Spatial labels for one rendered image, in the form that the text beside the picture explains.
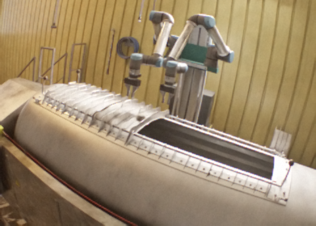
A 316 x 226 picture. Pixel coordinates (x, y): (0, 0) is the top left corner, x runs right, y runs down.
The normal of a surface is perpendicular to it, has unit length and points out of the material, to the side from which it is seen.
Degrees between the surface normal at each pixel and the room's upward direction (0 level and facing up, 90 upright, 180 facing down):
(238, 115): 90
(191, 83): 90
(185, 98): 90
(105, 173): 57
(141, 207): 68
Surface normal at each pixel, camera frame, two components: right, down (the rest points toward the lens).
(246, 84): -0.49, 0.22
